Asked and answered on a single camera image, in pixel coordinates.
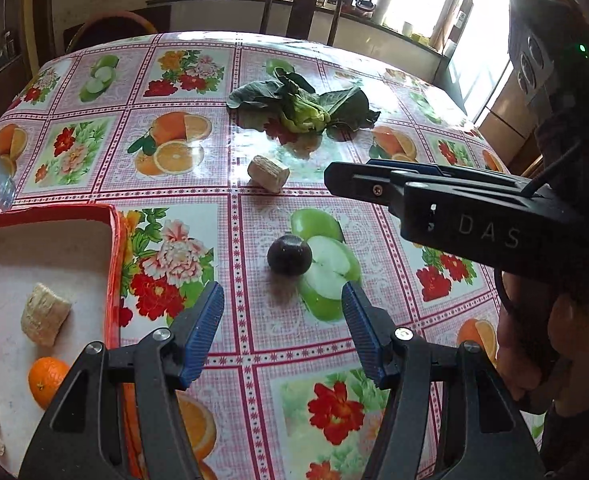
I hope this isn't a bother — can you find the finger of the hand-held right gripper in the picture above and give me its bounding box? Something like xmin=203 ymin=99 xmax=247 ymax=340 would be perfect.
xmin=325 ymin=161 xmax=528 ymax=216
xmin=367 ymin=159 xmax=530 ymax=186

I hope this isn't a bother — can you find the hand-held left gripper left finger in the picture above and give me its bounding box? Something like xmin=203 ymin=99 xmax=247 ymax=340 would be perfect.
xmin=18 ymin=281 xmax=225 ymax=480

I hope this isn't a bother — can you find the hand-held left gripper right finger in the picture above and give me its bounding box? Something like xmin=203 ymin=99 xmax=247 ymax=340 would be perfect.
xmin=341 ymin=281 xmax=548 ymax=480

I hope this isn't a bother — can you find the dark purple plum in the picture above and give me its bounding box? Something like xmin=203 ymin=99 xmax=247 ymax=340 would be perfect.
xmin=267 ymin=234 xmax=313 ymax=277

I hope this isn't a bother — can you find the beige bread piece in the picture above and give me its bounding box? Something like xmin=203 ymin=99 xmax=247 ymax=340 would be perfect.
xmin=20 ymin=282 xmax=73 ymax=348

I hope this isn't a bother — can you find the orange mandarin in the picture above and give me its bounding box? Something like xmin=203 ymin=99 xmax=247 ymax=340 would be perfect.
xmin=28 ymin=356 xmax=71 ymax=411

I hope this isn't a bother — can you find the red rimmed white tray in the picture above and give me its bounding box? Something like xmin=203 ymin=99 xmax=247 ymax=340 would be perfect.
xmin=0 ymin=204 xmax=148 ymax=480

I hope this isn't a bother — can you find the person's right hand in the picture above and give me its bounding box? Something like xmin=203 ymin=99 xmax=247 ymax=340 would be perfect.
xmin=497 ymin=270 xmax=589 ymax=418

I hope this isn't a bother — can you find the floral fruit printed tablecloth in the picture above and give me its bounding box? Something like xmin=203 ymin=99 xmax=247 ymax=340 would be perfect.
xmin=0 ymin=31 xmax=545 ymax=480

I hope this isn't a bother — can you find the green leafy vegetable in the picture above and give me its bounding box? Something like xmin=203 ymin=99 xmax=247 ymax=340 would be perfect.
xmin=226 ymin=67 xmax=381 ymax=142

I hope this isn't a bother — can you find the dark wooden chair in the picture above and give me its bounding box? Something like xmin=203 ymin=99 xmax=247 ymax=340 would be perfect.
xmin=260 ymin=0 xmax=348 ymax=46

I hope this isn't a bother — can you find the round back rattan chair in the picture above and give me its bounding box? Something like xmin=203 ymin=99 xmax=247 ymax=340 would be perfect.
xmin=63 ymin=10 xmax=160 ymax=53

